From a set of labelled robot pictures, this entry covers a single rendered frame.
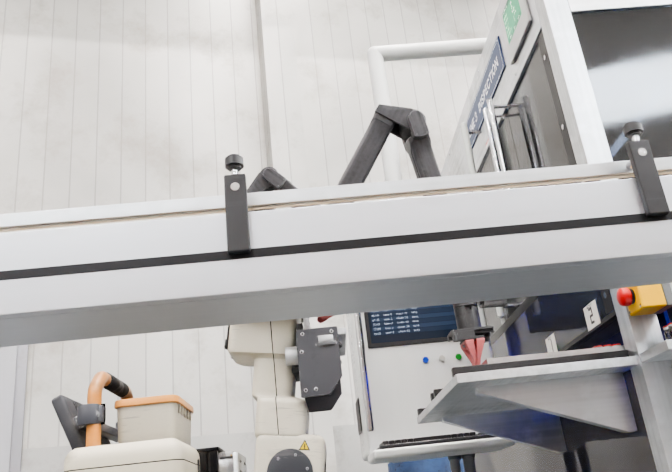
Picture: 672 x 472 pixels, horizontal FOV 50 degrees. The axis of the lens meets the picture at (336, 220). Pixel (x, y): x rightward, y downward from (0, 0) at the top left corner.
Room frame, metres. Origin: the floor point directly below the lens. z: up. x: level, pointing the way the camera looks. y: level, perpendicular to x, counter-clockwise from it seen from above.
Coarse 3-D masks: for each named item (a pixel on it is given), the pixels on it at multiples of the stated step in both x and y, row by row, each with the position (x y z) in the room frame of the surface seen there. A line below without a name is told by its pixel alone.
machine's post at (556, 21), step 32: (544, 0) 1.58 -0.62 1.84; (544, 32) 1.63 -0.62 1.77; (576, 64) 1.59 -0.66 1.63; (576, 96) 1.58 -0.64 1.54; (576, 128) 1.59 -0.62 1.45; (576, 160) 1.64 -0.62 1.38; (608, 160) 1.59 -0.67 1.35; (640, 320) 1.58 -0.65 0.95; (640, 352) 1.58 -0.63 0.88; (640, 384) 1.61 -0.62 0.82
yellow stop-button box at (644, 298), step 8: (632, 288) 1.52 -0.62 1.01; (640, 288) 1.49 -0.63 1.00; (648, 288) 1.49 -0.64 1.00; (656, 288) 1.49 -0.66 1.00; (664, 288) 1.50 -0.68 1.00; (632, 296) 1.52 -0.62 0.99; (640, 296) 1.49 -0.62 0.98; (648, 296) 1.49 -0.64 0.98; (656, 296) 1.49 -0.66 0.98; (664, 296) 1.50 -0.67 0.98; (632, 304) 1.54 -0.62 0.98; (640, 304) 1.50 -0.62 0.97; (648, 304) 1.49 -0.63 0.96; (656, 304) 1.49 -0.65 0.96; (664, 304) 1.50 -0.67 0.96; (632, 312) 1.55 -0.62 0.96; (640, 312) 1.53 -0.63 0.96; (648, 312) 1.54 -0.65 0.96; (656, 312) 1.55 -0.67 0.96
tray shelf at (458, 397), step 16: (512, 368) 1.58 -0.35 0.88; (528, 368) 1.58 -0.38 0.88; (544, 368) 1.59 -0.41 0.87; (560, 368) 1.59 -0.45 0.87; (576, 368) 1.59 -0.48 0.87; (592, 368) 1.59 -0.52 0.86; (608, 368) 1.61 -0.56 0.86; (624, 368) 1.63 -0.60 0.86; (448, 384) 1.68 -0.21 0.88; (464, 384) 1.60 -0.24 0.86; (480, 384) 1.63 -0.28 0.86; (496, 384) 1.65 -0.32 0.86; (432, 400) 1.93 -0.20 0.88; (448, 400) 1.83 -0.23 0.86; (464, 400) 1.86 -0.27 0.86; (480, 400) 1.89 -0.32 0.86; (496, 400) 1.93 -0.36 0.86; (432, 416) 2.12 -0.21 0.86; (448, 416) 2.16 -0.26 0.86
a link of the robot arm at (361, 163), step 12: (384, 108) 1.55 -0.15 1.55; (396, 108) 1.56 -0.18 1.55; (408, 108) 1.56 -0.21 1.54; (372, 120) 1.57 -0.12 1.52; (384, 120) 1.56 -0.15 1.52; (396, 120) 1.56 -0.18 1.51; (372, 132) 1.57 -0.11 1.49; (384, 132) 1.57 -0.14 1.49; (396, 132) 1.63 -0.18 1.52; (408, 132) 1.59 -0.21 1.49; (360, 144) 1.57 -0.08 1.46; (372, 144) 1.57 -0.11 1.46; (360, 156) 1.57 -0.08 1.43; (372, 156) 1.58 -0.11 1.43; (348, 168) 1.57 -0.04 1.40; (360, 168) 1.58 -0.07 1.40; (348, 180) 1.58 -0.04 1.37; (360, 180) 1.58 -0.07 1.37
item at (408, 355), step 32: (352, 320) 2.56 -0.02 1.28; (384, 320) 2.56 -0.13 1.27; (416, 320) 2.57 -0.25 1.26; (448, 320) 2.58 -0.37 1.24; (352, 352) 2.63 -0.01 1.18; (384, 352) 2.56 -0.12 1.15; (416, 352) 2.58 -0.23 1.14; (448, 352) 2.59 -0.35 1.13; (384, 384) 2.56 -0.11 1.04; (416, 384) 2.57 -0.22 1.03; (384, 416) 2.56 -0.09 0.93; (416, 416) 2.57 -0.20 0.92
